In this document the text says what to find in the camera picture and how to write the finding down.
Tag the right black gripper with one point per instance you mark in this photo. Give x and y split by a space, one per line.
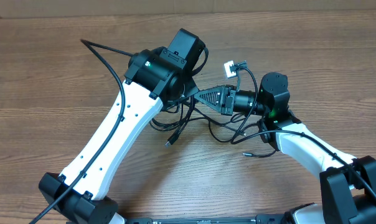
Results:
225 107

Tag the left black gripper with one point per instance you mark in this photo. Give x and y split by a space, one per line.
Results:
190 88

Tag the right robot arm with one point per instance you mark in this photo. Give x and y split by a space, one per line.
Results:
348 184

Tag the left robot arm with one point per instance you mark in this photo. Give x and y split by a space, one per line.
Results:
155 81

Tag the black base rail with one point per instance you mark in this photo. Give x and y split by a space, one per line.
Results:
259 219

